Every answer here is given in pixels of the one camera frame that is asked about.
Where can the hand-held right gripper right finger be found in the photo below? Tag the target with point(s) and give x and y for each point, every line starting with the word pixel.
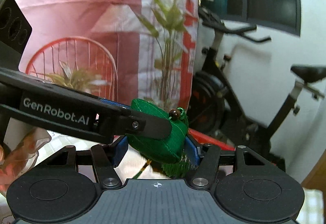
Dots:
pixel 191 150

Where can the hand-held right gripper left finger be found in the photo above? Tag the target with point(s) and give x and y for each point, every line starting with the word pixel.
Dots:
pixel 121 150

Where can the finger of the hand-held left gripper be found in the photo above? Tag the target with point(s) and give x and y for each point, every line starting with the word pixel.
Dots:
pixel 114 104
pixel 152 127

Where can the green fabric sachet with tassel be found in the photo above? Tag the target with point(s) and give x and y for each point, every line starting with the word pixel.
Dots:
pixel 165 147

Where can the red cardboard box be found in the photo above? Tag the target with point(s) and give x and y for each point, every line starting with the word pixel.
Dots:
pixel 216 143

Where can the person's left hand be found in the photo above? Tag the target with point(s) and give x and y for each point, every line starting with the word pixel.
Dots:
pixel 2 154

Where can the pale pink crumpled wrap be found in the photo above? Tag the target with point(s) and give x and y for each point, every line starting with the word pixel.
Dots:
pixel 28 152

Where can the black exercise bike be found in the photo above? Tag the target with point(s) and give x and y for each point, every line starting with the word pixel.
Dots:
pixel 211 101

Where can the red printed backdrop cloth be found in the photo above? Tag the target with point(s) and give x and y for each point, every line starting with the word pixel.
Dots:
pixel 76 10

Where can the wooden door panel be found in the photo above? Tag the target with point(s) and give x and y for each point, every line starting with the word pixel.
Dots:
pixel 315 175

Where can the checked bunny print tablecloth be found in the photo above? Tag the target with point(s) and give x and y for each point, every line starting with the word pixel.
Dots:
pixel 313 203

